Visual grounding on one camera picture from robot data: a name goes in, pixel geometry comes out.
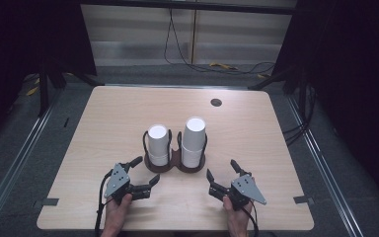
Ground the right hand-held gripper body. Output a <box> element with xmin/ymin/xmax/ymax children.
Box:
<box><xmin>208</xmin><ymin>174</ymin><xmax>267</xmax><ymax>211</ymax></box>

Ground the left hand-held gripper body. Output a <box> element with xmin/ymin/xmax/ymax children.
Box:
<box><xmin>104</xmin><ymin>162</ymin><xmax>153</xmax><ymax>205</ymax></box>

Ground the grey tape piece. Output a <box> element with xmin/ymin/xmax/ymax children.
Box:
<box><xmin>40</xmin><ymin>197</ymin><xmax>60</xmax><ymax>207</ymax></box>
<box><xmin>293</xmin><ymin>195</ymin><xmax>314</xmax><ymax>205</ymax></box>

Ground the black metal crossbar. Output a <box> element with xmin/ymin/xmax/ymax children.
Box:
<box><xmin>78</xmin><ymin>0</ymin><xmax>298</xmax><ymax>16</ymax></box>

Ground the bundle of black floor cables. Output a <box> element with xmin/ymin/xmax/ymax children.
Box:
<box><xmin>281</xmin><ymin>84</ymin><xmax>318</xmax><ymax>146</ymax></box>

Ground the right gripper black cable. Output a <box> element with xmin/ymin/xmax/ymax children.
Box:
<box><xmin>241</xmin><ymin>203</ymin><xmax>261</xmax><ymax>237</ymax></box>

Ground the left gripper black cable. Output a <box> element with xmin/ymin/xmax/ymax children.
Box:
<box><xmin>94</xmin><ymin>171</ymin><xmax>114</xmax><ymax>237</ymax></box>

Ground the person's right hand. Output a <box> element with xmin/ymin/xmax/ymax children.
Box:
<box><xmin>222</xmin><ymin>196</ymin><xmax>255</xmax><ymax>233</ymax></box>

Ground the tall stack of white cups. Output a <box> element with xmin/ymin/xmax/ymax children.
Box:
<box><xmin>181</xmin><ymin>116</ymin><xmax>207</xmax><ymax>169</ymax></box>

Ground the short stack of white cups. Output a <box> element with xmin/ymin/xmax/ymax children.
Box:
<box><xmin>147</xmin><ymin>123</ymin><xmax>172</xmax><ymax>167</ymax></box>

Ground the black curtain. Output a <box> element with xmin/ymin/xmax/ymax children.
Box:
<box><xmin>271</xmin><ymin>0</ymin><xmax>379</xmax><ymax>206</ymax></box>
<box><xmin>0</xmin><ymin>0</ymin><xmax>98</xmax><ymax>146</ymax></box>

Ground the black wall cable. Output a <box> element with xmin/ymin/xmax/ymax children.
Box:
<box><xmin>163</xmin><ymin>8</ymin><xmax>276</xmax><ymax>76</ymax></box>

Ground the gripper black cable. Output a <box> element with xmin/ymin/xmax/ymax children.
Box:
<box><xmin>94</xmin><ymin>171</ymin><xmax>114</xmax><ymax>237</ymax></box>
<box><xmin>241</xmin><ymin>203</ymin><xmax>261</xmax><ymax>237</ymax></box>

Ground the metal floor rail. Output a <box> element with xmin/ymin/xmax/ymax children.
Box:
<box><xmin>285</xmin><ymin>95</ymin><xmax>367</xmax><ymax>237</ymax></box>
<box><xmin>0</xmin><ymin>97</ymin><xmax>62</xmax><ymax>229</ymax></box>

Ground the black metal stand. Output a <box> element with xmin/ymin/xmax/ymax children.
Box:
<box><xmin>248</xmin><ymin>65</ymin><xmax>311</xmax><ymax>117</ymax></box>
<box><xmin>38</xmin><ymin>57</ymin><xmax>105</xmax><ymax>118</ymax></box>

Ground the person's left hand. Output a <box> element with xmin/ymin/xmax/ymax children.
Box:
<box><xmin>104</xmin><ymin>193</ymin><xmax>134</xmax><ymax>232</ymax></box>

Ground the dark brown double cup holder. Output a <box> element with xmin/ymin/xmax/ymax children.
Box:
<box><xmin>142</xmin><ymin>128</ymin><xmax>209</xmax><ymax>175</ymax></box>

